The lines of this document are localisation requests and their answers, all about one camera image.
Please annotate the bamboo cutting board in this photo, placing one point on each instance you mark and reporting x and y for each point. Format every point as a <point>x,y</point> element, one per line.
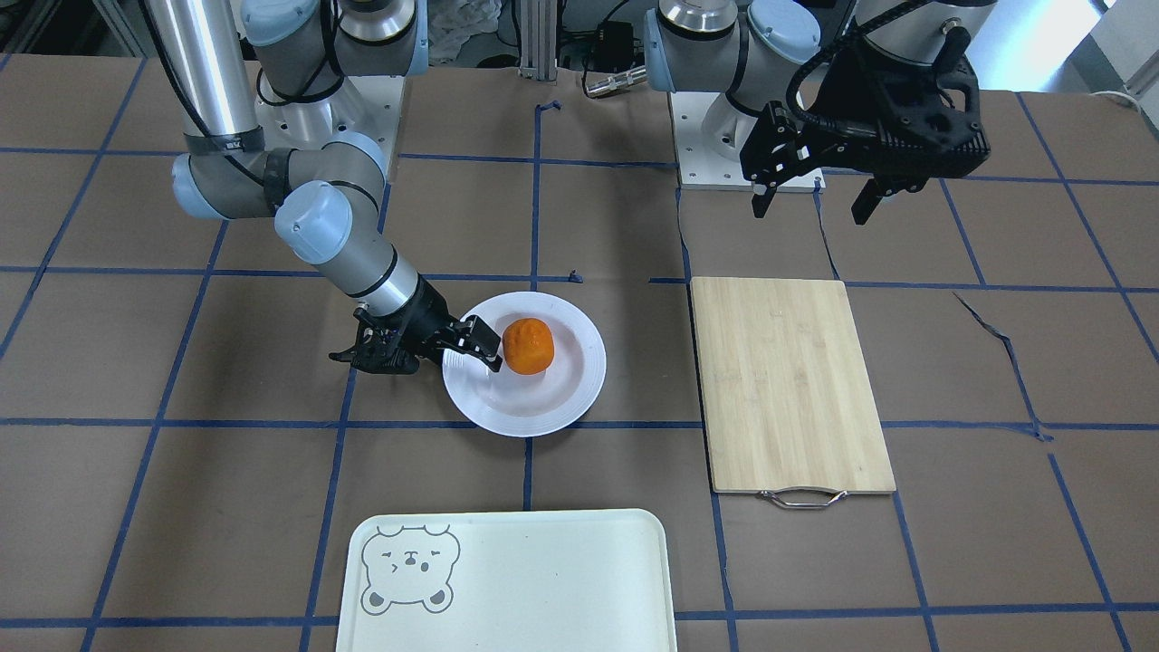
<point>788,405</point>

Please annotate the white round plate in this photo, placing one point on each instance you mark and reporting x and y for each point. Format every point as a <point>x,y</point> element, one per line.
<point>530,405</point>

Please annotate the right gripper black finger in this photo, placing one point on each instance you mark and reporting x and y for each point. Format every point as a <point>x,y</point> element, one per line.
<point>473,337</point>

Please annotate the cream bear tray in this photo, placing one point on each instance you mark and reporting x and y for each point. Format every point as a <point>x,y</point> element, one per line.
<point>575,580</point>

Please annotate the orange fruit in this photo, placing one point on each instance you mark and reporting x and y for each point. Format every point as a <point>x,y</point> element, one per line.
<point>528,346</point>

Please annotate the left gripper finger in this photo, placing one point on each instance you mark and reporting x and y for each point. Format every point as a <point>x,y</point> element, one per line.
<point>770,155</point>
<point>877,189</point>

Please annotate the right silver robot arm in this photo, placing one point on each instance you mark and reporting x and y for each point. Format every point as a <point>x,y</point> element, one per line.
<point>325,203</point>

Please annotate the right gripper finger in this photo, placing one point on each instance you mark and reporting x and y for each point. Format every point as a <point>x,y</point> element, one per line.
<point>369,353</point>

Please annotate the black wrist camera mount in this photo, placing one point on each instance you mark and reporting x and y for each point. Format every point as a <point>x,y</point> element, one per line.
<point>878,114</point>

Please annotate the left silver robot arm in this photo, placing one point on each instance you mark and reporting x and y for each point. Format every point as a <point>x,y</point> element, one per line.
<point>750,53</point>

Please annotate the aluminium frame post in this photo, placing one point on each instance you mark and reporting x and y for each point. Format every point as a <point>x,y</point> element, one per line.
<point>538,40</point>

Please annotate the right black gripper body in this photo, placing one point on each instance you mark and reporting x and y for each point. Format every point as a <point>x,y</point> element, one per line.
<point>423,319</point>

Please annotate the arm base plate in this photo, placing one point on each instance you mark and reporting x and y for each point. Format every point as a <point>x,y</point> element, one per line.
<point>371,106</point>
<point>709,132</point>

